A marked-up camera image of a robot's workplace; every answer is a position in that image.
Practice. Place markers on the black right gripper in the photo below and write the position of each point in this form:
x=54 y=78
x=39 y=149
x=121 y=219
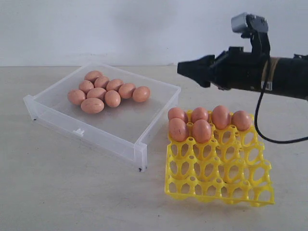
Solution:
x=233 y=69

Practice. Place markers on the clear plastic drawer bin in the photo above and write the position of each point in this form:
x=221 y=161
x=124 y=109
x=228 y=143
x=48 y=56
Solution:
x=125 y=131

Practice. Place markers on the yellow plastic egg tray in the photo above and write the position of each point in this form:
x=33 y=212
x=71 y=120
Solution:
x=229 y=167

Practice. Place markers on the brown egg row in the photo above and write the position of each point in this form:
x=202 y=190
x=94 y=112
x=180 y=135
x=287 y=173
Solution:
x=98 y=93

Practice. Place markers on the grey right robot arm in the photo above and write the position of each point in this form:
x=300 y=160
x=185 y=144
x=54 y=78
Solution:
x=288 y=77

